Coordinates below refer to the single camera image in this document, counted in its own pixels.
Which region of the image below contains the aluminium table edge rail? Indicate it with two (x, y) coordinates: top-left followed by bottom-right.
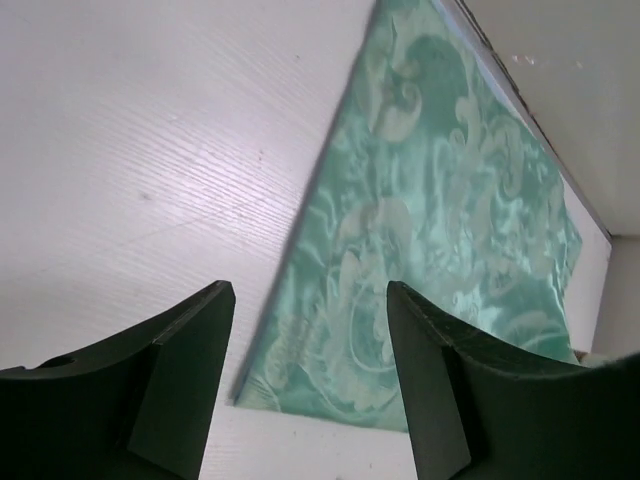
(441, 0), (612, 241)

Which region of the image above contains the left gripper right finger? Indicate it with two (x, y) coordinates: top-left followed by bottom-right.
(387, 281), (639, 479)

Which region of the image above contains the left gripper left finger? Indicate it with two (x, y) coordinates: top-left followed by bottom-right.
(1, 281), (236, 479)

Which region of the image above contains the green patterned cloth placemat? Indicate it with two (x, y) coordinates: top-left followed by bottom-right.
(234, 1), (581, 432)

